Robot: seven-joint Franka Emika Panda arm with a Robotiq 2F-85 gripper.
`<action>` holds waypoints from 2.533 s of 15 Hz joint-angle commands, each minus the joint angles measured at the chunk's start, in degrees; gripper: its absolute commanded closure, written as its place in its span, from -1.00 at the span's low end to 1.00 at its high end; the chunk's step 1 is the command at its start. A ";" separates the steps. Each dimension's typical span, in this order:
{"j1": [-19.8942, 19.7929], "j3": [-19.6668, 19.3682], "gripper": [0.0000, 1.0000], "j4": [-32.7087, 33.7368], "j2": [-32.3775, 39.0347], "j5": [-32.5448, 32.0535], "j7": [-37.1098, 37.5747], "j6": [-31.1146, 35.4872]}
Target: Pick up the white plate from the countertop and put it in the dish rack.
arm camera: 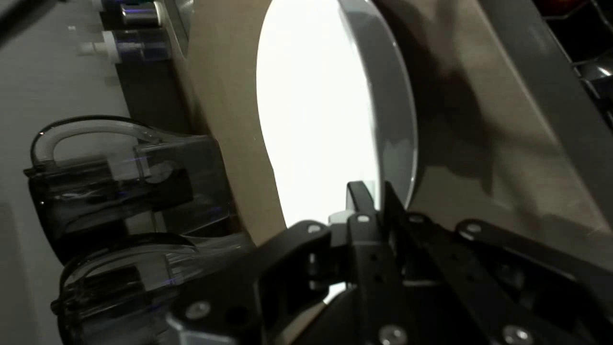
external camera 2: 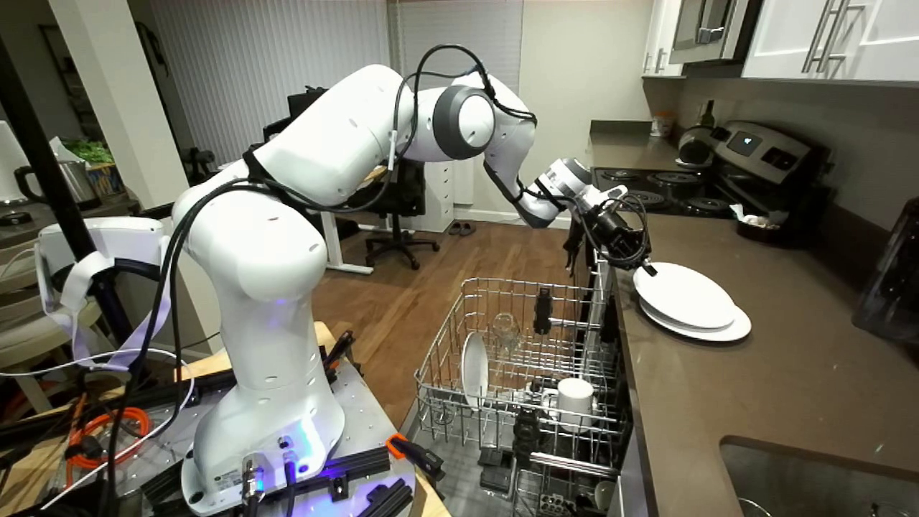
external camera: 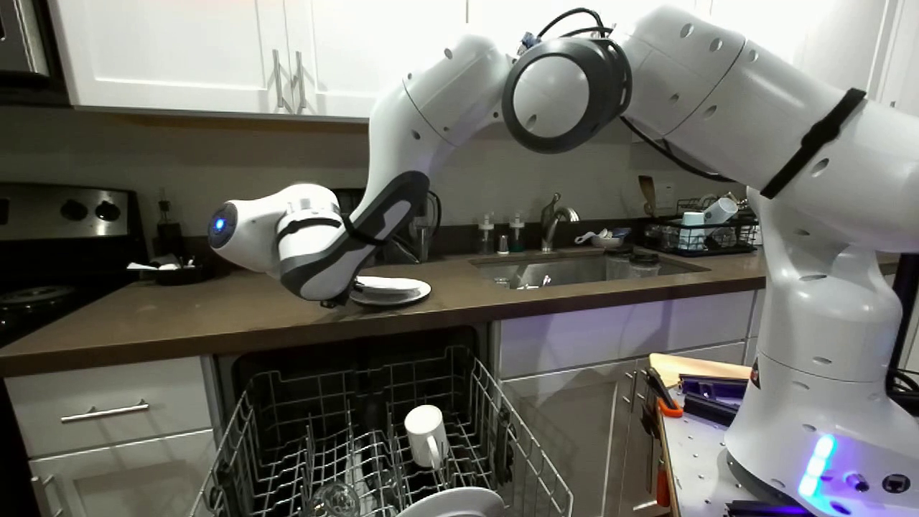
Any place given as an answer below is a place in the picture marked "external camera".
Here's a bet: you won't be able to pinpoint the white lower cabinet with doors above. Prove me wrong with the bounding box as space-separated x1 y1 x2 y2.
492 285 769 517

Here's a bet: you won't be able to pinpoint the chrome faucet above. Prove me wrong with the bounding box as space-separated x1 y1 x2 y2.
533 196 584 259

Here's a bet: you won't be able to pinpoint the white round plate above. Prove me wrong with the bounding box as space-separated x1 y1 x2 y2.
348 285 433 309
352 272 433 297

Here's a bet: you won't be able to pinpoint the clear drinking glass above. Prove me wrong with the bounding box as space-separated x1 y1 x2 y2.
312 474 361 517

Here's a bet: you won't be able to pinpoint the robot mounting table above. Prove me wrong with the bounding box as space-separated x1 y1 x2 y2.
642 351 919 517

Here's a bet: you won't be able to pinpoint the white upper cabinets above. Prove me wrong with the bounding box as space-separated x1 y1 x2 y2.
45 0 919 122

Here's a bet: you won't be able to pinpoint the stainless sink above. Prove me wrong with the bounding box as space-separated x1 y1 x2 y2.
467 246 711 296

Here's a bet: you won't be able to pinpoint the stainless black stove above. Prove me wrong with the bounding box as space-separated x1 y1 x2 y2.
0 180 150 346

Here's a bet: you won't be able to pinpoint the small dark dish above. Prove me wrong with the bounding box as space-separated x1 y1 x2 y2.
124 249 219 286

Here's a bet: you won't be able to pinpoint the black countertop caddy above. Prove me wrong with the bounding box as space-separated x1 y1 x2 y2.
640 188 766 259

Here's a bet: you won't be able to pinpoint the white mug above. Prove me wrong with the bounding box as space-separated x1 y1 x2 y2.
403 401 454 470

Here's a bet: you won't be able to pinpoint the white lower drawer cabinet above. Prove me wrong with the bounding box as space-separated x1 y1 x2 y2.
3 356 223 517

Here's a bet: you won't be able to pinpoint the white dinner plate standing upright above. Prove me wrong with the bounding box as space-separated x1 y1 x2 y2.
397 483 512 517

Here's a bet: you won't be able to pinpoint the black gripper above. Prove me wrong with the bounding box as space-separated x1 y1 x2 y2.
312 269 361 309

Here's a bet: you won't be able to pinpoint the small soap bottle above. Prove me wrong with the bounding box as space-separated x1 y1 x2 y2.
509 210 530 256
477 213 499 256

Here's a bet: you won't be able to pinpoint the orange black clamp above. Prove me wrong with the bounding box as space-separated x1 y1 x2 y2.
650 366 688 422

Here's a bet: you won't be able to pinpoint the wire dish rack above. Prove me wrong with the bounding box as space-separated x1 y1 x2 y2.
183 346 576 517

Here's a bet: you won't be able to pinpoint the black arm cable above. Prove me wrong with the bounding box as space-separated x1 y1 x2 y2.
530 6 617 46

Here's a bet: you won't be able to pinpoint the grey dishwasher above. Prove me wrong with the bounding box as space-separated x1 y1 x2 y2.
214 323 499 517

